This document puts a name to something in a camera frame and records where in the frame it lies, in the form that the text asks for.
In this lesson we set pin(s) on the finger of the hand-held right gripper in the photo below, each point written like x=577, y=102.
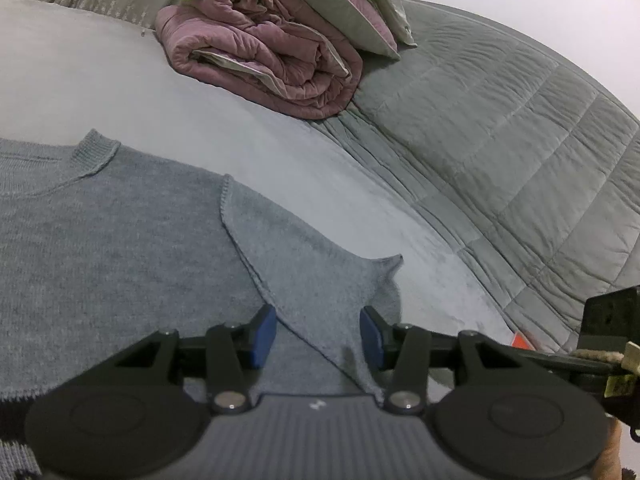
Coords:
x=580, y=370

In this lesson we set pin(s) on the grey quilted blanket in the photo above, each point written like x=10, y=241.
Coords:
x=500, y=160

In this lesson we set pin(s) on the purple and grey pillow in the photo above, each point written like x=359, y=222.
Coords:
x=340, y=15

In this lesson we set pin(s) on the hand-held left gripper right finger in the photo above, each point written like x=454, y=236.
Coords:
x=372, y=335

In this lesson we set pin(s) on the folded purple quilt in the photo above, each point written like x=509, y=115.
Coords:
x=260, y=50

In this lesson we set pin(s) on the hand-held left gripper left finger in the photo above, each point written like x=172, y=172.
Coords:
x=265, y=335

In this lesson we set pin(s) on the grey knit sweater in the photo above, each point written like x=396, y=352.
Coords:
x=125, y=260

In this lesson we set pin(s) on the person's right forearm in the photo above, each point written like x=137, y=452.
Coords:
x=611, y=455

